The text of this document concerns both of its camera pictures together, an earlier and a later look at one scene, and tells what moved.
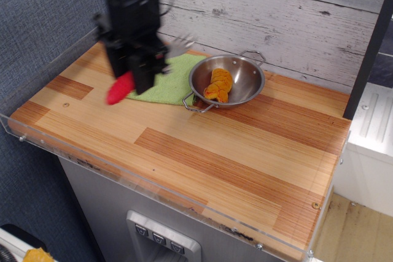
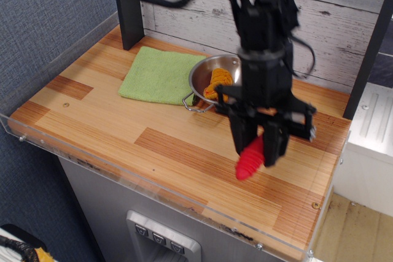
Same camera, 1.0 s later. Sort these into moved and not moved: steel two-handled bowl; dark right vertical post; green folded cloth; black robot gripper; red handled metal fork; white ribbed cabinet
Moved: black robot gripper; red handled metal fork
Not moved: green folded cloth; steel two-handled bowl; dark right vertical post; white ribbed cabinet
